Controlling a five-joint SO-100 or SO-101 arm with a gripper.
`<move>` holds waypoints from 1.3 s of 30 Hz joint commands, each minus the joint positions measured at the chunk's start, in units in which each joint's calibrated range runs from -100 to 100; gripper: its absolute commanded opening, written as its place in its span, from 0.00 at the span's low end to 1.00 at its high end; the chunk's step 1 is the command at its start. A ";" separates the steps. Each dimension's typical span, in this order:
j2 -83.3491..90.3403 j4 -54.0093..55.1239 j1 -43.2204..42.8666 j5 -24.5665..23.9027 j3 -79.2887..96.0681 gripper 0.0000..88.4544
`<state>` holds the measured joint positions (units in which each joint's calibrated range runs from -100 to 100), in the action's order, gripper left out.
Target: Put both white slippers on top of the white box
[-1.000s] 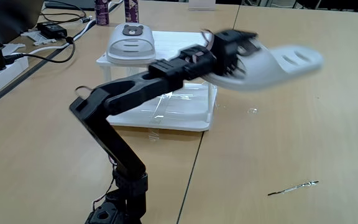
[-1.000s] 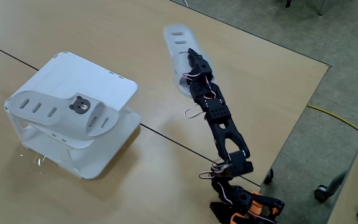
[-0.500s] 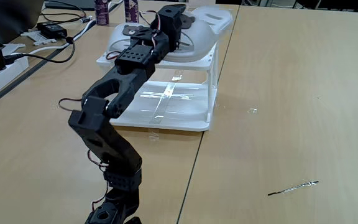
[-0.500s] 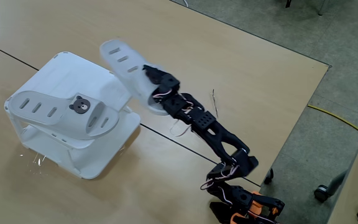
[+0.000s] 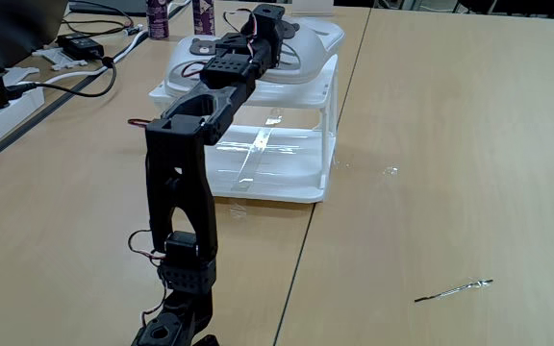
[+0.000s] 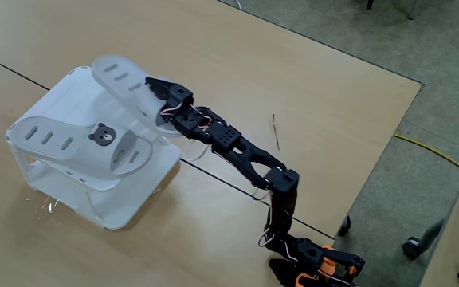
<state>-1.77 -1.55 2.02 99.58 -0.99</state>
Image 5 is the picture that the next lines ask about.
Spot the white plastic shelf box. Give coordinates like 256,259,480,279
148,47,340,204

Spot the purple drink can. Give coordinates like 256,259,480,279
191,0,216,37
145,0,170,40

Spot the black chair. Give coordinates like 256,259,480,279
454,0,554,19

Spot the white cable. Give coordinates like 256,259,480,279
31,28,151,87

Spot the white sign stand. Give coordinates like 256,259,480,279
290,0,336,18

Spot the thin silver tape strip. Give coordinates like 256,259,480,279
412,278,494,303

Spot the black looped cable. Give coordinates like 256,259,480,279
63,0,137,37

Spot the black laptop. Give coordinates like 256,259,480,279
0,0,70,73

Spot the black power adapter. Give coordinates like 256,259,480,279
56,32,106,62

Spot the black flat device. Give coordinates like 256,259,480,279
67,0,148,18

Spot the white printed part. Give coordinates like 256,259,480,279
2,66,40,87
31,46,88,72

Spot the black power cable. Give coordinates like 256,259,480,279
5,56,118,99

